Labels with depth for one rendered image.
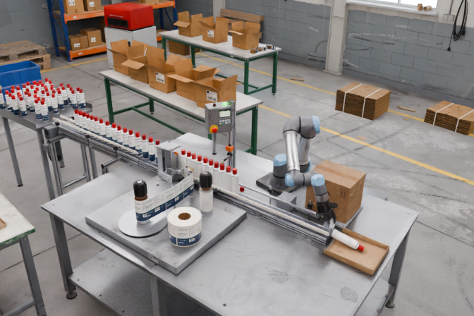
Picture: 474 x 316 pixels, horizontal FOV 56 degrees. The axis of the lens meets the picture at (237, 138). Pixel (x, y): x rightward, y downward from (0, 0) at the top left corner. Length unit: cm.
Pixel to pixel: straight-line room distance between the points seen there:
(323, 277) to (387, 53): 612
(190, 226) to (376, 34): 632
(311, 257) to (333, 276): 18
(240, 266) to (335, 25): 663
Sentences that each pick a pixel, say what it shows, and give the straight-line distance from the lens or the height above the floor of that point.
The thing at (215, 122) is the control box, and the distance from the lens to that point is 304.
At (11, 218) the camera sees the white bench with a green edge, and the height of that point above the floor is 80.
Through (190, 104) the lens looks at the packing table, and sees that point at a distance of 498.
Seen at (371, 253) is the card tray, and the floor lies 83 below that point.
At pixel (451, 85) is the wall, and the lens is 798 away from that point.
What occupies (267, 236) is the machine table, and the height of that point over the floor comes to 83.
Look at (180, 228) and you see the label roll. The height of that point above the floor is 101.
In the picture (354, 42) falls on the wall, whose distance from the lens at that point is 861.
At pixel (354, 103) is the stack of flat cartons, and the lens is 690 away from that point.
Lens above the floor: 260
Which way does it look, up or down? 26 degrees down
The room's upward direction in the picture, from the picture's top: 1 degrees clockwise
